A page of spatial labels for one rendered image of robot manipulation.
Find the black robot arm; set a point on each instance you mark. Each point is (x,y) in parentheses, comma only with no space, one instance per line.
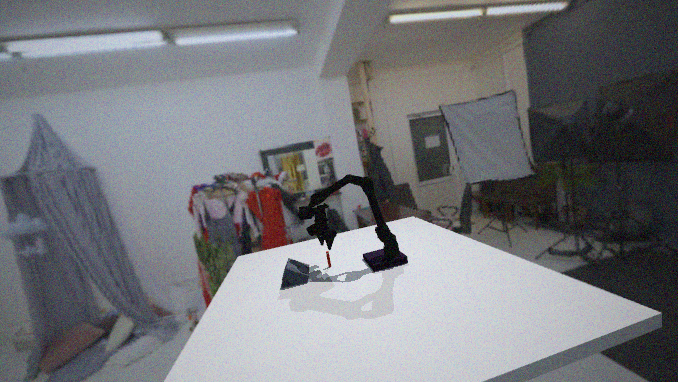
(391,248)

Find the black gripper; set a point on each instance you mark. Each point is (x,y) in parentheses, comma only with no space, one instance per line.
(327,235)

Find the dark grey square panel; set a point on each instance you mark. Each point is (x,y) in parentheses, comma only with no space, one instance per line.
(295,273)

